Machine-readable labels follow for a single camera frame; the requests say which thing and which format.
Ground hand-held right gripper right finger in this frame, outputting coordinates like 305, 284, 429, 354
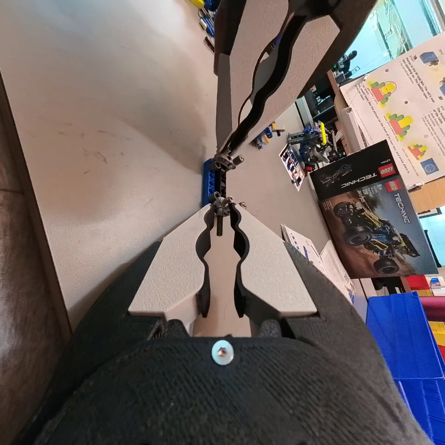
229, 204, 318, 328

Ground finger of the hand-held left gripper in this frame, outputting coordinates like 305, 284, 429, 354
231, 16, 340, 152
216, 0, 290, 152

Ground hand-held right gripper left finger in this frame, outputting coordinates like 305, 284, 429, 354
127, 204, 213, 333

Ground blue black lego beam assembly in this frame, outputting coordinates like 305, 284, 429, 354
202, 144, 248, 238

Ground open lego instruction booklet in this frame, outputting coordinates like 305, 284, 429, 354
280, 224, 327, 276

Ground pile of loose lego pieces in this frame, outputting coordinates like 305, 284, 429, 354
188, 0, 218, 53

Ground small blue yellow Lego parts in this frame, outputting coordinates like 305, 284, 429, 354
255, 128, 274, 150

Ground partly built lego model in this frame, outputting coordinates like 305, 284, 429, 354
286, 122, 345, 173

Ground lego sticker sheet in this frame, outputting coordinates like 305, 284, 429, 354
278, 143, 306, 192

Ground lego set cardboard box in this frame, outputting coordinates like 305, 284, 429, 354
309, 139, 439, 279

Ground thin white paper leaflet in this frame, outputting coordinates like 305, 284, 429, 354
320, 240, 357, 305

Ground white printed poster board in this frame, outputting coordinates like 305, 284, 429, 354
339, 32, 445, 189

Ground blue plastic storage bin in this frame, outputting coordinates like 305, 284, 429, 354
366, 291, 445, 380
396, 377, 445, 445

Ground red plastic bin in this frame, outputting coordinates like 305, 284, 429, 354
406, 275, 432, 296

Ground maroon cylinder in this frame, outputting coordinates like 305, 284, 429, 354
419, 296, 445, 323

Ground yellow plastic bin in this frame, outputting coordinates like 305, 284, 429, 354
428, 321, 445, 347

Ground brown cardboard box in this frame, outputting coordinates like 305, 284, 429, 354
410, 177, 445, 213

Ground glass window wall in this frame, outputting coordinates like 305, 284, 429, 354
342, 0, 445, 72

